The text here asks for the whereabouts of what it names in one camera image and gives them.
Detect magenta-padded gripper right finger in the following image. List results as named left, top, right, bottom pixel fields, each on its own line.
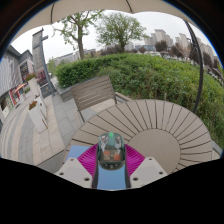
left=124, top=143, right=169, bottom=190

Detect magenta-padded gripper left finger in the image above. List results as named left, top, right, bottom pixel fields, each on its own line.
left=54, top=143, right=100, bottom=190

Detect transparent green computer mouse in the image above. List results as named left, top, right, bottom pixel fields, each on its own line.
left=96, top=131, right=127, bottom=171

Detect blue mouse pad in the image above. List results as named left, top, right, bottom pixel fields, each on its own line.
left=64, top=144, right=128, bottom=191

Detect white flower planter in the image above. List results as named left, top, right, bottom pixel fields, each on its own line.
left=27, top=100, right=49, bottom=134
left=25, top=73, right=43, bottom=98

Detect slatted grey-brown chair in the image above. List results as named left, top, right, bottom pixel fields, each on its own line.
left=69, top=74, right=118, bottom=123

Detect green hedge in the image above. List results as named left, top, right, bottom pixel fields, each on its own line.
left=54, top=53, right=224, bottom=149

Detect dark curved parasol pole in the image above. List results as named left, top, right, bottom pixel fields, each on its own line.
left=184, top=20, right=205, bottom=114

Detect tall grey sign pillar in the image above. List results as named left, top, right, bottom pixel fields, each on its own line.
left=31, top=28, right=56, bottom=98

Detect grey shop building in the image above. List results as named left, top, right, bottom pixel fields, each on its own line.
left=0, top=44, right=34, bottom=124

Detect bare-trunked tree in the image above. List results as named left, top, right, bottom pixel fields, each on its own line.
left=51, top=9, right=104, bottom=60

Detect distant apartment towers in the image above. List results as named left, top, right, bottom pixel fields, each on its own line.
left=124, top=28, right=218, bottom=68

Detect leafy round-crowned tree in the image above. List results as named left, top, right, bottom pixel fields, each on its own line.
left=95, top=12, right=148, bottom=52

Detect beige parasol canopy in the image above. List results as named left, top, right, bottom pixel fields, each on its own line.
left=13, top=0, right=198, bottom=38

